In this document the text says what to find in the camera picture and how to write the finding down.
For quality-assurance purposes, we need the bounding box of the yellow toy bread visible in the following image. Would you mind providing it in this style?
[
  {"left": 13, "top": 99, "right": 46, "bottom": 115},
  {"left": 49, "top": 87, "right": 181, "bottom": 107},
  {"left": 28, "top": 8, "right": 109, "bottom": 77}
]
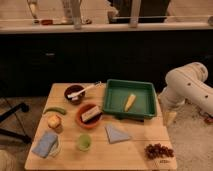
[{"left": 47, "top": 115, "right": 61, "bottom": 129}]

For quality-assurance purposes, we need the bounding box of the red grape bunch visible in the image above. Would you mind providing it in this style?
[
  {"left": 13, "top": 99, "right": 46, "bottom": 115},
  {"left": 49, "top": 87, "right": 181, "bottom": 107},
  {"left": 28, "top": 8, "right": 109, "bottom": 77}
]
[{"left": 145, "top": 143, "right": 174, "bottom": 159}]

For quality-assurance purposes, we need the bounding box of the white eraser block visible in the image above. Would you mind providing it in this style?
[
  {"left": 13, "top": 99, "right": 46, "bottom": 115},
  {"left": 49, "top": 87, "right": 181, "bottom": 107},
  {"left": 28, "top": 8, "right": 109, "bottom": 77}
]
[{"left": 81, "top": 106, "right": 101, "bottom": 122}]

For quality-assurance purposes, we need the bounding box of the green plastic tray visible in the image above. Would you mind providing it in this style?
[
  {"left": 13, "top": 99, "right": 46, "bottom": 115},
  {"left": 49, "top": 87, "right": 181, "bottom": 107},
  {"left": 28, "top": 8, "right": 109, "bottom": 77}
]
[{"left": 103, "top": 79, "right": 157, "bottom": 120}]

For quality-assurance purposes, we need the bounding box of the blue folded cloth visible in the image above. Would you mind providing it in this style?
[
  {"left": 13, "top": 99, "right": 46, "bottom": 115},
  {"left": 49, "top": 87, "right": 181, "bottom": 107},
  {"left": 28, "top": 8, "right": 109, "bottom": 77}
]
[{"left": 32, "top": 131, "right": 60, "bottom": 158}]

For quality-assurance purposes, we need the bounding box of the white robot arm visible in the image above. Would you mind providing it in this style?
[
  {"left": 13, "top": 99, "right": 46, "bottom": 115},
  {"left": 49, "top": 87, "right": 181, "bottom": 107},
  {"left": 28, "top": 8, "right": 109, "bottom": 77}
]
[{"left": 159, "top": 62, "right": 213, "bottom": 126}]

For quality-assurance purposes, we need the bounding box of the black office chair base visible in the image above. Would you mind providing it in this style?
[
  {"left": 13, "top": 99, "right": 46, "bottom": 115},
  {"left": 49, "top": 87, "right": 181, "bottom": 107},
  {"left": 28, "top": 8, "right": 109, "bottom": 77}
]
[{"left": 0, "top": 103, "right": 31, "bottom": 144}]

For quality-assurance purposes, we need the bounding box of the blue triangular cloth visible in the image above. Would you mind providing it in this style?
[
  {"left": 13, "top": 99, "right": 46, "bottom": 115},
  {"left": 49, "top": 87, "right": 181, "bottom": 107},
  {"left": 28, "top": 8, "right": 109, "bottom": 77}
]
[{"left": 105, "top": 124, "right": 131, "bottom": 144}]

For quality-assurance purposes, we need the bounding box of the dark brown bowl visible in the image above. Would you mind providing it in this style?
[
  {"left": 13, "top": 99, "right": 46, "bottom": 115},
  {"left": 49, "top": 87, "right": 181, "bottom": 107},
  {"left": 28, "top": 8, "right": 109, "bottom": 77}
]
[{"left": 64, "top": 84, "right": 85, "bottom": 105}]

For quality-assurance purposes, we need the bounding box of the green plastic cup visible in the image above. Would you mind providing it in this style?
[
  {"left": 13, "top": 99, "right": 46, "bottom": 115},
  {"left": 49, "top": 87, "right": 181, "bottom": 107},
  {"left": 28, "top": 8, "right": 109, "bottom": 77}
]
[{"left": 77, "top": 134, "right": 91, "bottom": 151}]

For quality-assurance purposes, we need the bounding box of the orange bowl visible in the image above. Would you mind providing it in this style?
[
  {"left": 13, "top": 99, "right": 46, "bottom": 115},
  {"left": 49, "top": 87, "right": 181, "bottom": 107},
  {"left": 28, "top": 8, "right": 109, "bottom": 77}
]
[{"left": 75, "top": 104, "right": 102, "bottom": 129}]

